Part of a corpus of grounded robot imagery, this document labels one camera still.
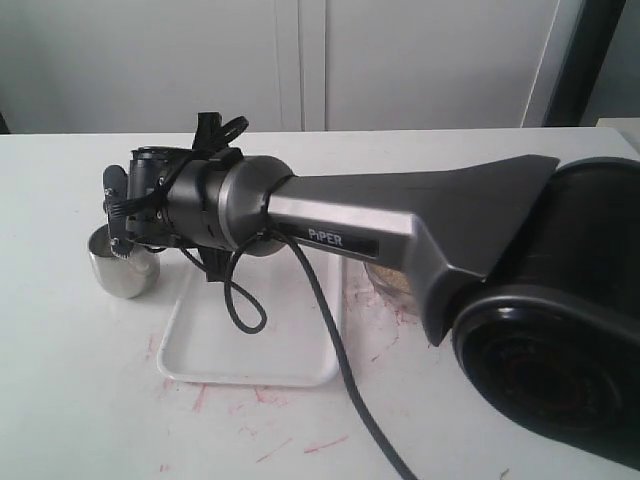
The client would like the white uncooked rice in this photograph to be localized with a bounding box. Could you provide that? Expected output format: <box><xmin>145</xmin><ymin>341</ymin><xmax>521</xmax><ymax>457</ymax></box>
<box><xmin>371</xmin><ymin>265</ymin><xmax>410</xmax><ymax>292</ymax></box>

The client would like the white rectangular tray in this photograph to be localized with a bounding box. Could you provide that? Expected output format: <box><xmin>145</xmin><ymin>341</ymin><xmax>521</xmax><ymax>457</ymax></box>
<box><xmin>157</xmin><ymin>248</ymin><xmax>338</xmax><ymax>387</ymax></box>

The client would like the steel bowl with rice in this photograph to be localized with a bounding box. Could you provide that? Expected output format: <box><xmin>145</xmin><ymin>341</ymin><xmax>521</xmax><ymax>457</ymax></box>
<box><xmin>364</xmin><ymin>263</ymin><xmax>419</xmax><ymax>316</ymax></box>

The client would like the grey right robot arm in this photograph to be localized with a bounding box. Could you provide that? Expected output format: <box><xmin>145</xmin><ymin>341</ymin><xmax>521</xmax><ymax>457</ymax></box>
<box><xmin>103</xmin><ymin>147</ymin><xmax>639</xmax><ymax>469</ymax></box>

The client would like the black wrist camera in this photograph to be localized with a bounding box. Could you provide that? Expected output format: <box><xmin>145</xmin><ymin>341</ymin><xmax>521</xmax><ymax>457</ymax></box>
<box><xmin>128</xmin><ymin>146</ymin><xmax>192</xmax><ymax>199</ymax></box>

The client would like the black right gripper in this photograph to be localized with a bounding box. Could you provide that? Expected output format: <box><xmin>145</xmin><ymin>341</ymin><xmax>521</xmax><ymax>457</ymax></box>
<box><xmin>103</xmin><ymin>165</ymin><xmax>172</xmax><ymax>259</ymax></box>

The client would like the white cabinet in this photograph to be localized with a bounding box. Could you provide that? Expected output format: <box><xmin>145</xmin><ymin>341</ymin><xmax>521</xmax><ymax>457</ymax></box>
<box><xmin>1</xmin><ymin>1</ymin><xmax>583</xmax><ymax>133</ymax></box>

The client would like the steel cup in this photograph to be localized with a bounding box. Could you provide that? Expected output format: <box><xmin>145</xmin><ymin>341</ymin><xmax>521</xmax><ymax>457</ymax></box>
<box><xmin>87</xmin><ymin>224</ymin><xmax>160</xmax><ymax>299</ymax></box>

